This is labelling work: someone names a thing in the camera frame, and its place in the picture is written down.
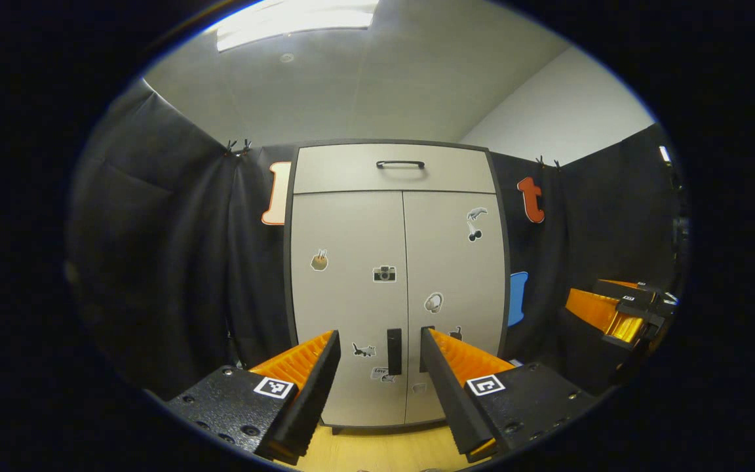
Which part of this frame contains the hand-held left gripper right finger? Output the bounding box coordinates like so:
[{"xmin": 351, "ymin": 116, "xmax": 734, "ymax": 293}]
[{"xmin": 420, "ymin": 326, "xmax": 599, "ymax": 463}]

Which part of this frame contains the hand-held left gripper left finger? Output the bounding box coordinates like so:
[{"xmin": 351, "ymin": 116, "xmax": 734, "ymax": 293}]
[{"xmin": 165, "ymin": 329, "xmax": 342, "ymax": 466}]

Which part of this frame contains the grey cabinet door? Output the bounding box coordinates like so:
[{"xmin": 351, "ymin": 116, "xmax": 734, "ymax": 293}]
[
  {"xmin": 290, "ymin": 191, "xmax": 410, "ymax": 428},
  {"xmin": 404, "ymin": 191, "xmax": 508, "ymax": 425}
]

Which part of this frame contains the grey cabinet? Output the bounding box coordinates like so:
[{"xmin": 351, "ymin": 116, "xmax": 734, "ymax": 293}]
[{"xmin": 284, "ymin": 139, "xmax": 511, "ymax": 435}]

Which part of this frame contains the grey cabinet drawer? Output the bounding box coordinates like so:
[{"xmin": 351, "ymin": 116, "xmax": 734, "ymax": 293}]
[{"xmin": 294, "ymin": 144, "xmax": 496, "ymax": 195}]

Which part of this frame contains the black backdrop cloth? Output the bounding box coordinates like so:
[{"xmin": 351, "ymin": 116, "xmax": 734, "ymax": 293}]
[
  {"xmin": 66, "ymin": 79, "xmax": 298, "ymax": 402},
  {"xmin": 489, "ymin": 125, "xmax": 687, "ymax": 394}
]

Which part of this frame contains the ceiling light panel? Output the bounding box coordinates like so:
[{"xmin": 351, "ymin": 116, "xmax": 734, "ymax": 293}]
[{"xmin": 216, "ymin": 0, "xmax": 379, "ymax": 52}]

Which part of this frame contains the black door handle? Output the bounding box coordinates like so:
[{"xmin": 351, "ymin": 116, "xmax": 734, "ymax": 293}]
[{"xmin": 387, "ymin": 328, "xmax": 403, "ymax": 376}]

